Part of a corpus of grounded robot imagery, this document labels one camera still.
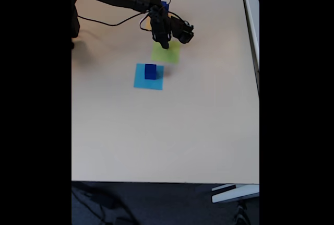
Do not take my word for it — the medium blue cube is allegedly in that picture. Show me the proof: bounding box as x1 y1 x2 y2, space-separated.
144 64 158 80

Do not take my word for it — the green paper square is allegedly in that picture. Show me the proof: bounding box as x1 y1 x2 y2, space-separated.
151 41 181 64

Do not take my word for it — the light blue paper square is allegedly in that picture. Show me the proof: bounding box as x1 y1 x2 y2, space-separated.
133 63 165 91

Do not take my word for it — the white neighbouring table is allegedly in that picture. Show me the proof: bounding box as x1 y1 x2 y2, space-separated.
239 0 260 96

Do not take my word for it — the white table leg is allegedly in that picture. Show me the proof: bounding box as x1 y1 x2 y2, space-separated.
211 184 260 204

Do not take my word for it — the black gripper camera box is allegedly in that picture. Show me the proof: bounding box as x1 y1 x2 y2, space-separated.
171 17 195 45

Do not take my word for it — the black floor cable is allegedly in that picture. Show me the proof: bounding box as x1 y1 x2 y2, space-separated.
71 183 138 225

